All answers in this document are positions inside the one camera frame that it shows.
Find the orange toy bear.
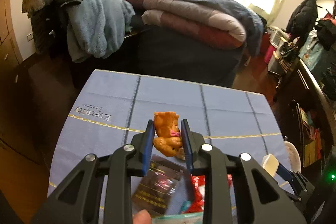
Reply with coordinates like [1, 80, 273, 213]
[153, 111, 183, 157]

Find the red snack bag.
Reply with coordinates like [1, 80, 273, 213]
[190, 173, 233, 214]

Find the dark foil wrapper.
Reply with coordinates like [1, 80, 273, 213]
[131, 155, 192, 217]

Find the teal tissue packet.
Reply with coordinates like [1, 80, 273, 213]
[151, 201, 204, 224]

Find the left hand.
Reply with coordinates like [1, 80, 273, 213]
[133, 210, 151, 224]

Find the blue checked tablecloth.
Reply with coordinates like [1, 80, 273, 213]
[47, 69, 293, 224]

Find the dark wooden dresser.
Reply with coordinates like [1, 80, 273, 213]
[273, 56, 336, 169]

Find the pink and red comforter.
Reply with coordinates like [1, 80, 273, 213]
[126, 0, 247, 50]

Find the light blue fleece blanket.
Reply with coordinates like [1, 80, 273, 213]
[66, 0, 135, 63]

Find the black hanging jacket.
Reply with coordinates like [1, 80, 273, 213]
[286, 0, 318, 39]

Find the wooden wardrobe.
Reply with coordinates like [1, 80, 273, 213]
[0, 0, 23, 78]

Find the bed with dark frame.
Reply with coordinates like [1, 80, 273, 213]
[71, 0, 263, 89]

